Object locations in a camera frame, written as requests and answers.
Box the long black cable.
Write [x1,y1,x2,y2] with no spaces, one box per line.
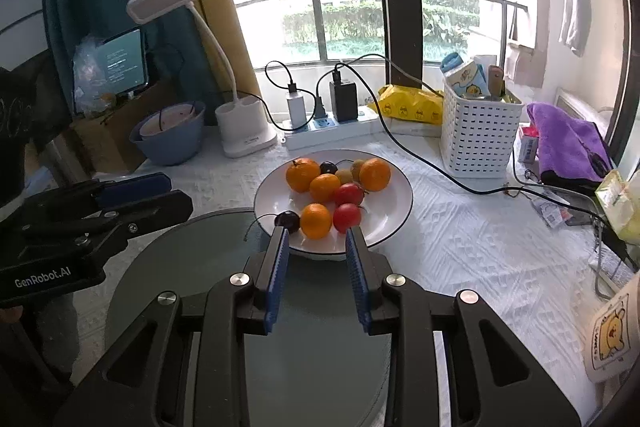
[320,107,638,268]

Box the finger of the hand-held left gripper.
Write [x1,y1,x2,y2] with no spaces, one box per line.
[22,172,173,220]
[15,190,194,268]

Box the white power strip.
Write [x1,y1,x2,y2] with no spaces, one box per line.
[282,110,386,150]

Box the yellow-green packet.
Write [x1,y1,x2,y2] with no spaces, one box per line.
[595,170,640,240]

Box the yellow curtain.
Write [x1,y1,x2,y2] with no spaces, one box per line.
[165,0,261,100]

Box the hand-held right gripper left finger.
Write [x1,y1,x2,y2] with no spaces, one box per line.
[52,227,291,427]

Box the white plate with dark rim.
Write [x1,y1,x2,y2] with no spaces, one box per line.
[253,148,415,260]

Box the white desk lamp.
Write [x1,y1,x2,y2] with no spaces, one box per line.
[126,0,278,158]

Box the red round fruit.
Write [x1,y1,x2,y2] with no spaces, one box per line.
[332,203,362,233]
[334,183,366,207]

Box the small red white box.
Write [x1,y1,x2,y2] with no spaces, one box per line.
[517,124,541,164]

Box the black charger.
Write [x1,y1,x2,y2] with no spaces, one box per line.
[329,80,358,122]

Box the orange tangerine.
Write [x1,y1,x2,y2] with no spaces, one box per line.
[359,158,392,192]
[286,158,321,193]

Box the blue bowl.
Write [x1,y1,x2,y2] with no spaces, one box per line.
[129,101,207,166]

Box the black balcony railing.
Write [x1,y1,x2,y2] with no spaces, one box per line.
[235,0,531,68]

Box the grey round mat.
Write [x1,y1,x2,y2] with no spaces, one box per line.
[105,207,393,427]

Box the white charger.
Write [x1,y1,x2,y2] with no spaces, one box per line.
[286,91,306,129]

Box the white mug with bear print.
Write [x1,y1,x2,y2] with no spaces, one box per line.
[584,269,640,385]

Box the black charger cable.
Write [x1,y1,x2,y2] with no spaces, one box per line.
[332,54,448,98]
[264,60,299,95]

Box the clear plastic bag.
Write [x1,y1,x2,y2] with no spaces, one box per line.
[72,34,118,118]

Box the white textured tablecloth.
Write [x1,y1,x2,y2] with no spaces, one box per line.
[65,127,640,427]

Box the small smooth orange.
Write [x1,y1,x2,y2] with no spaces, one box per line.
[300,204,333,240]
[309,174,342,203]

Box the brown cardboard box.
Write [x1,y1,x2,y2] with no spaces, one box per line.
[67,80,173,173]

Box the white perforated basket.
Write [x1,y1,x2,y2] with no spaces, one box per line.
[440,80,523,179]

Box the purple cloth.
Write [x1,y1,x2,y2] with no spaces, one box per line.
[526,102,615,183]

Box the tablet screen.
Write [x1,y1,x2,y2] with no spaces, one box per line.
[97,27,149,94]

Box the yellow packet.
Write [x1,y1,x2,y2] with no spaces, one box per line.
[376,84,446,128]

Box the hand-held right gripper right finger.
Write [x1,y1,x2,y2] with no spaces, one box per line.
[345,227,583,427]

